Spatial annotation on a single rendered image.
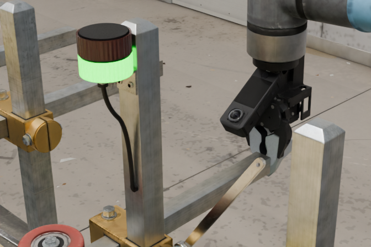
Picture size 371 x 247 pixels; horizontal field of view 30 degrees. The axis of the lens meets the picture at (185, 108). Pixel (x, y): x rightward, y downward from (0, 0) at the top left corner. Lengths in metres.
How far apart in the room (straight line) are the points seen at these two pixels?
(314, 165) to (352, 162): 2.25
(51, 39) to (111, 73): 0.65
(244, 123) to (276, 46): 0.12
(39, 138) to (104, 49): 0.31
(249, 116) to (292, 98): 0.09
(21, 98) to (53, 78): 2.68
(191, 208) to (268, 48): 0.26
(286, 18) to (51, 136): 0.38
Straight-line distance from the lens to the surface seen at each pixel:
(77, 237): 0.87
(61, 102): 1.11
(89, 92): 1.14
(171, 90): 3.47
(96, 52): 0.73
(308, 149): 0.64
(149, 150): 0.84
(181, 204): 1.00
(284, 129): 1.08
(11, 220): 1.30
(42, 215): 1.11
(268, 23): 1.01
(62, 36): 1.40
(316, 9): 0.97
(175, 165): 2.80
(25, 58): 1.00
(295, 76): 1.10
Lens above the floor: 1.41
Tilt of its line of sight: 26 degrees down
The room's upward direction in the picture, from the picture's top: 1 degrees counter-clockwise
